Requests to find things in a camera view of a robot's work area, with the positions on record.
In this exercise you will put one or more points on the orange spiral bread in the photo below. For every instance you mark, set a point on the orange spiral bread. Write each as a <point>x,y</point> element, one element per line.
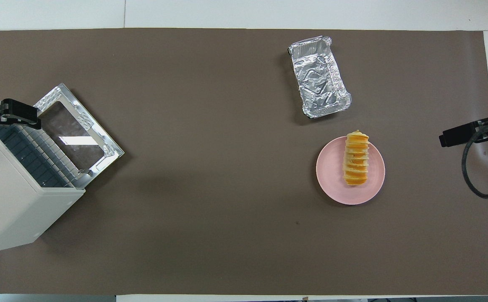
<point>356,163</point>

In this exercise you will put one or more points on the aluminium foil tray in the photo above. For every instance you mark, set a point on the aluminium foil tray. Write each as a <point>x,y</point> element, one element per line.
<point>319,79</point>

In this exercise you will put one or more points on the metal oven rack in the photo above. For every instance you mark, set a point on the metal oven rack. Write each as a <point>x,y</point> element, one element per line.
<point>34,157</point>

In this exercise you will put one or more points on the glass oven door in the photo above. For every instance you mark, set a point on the glass oven door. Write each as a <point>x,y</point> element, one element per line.
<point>76,134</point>

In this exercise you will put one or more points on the white toaster oven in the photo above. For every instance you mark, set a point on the white toaster oven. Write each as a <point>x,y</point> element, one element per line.
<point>9,209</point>

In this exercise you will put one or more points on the pink round plate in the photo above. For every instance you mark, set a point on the pink round plate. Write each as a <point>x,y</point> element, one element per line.
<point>332,184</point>

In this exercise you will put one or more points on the brown paper table mat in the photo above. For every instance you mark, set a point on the brown paper table mat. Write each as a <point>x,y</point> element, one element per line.
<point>227,167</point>

